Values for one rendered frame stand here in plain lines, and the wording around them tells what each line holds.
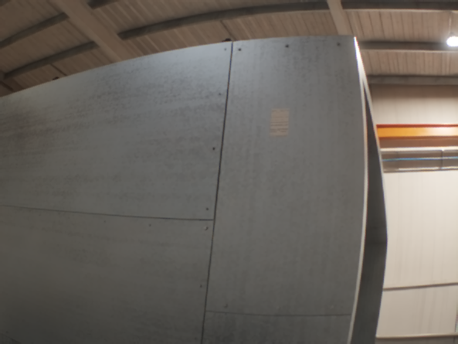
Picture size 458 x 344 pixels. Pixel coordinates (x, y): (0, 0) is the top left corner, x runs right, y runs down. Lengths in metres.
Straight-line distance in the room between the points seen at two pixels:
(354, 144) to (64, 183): 0.95
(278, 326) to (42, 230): 0.90
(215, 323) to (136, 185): 0.48
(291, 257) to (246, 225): 0.15
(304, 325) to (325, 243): 0.22
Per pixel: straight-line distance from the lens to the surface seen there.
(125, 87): 1.53
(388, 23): 9.15
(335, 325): 1.09
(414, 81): 10.71
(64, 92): 1.76
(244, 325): 1.15
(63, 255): 1.50
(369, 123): 1.68
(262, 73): 1.32
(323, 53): 1.31
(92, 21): 9.52
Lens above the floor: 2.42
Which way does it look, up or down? 17 degrees up
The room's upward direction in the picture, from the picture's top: 6 degrees clockwise
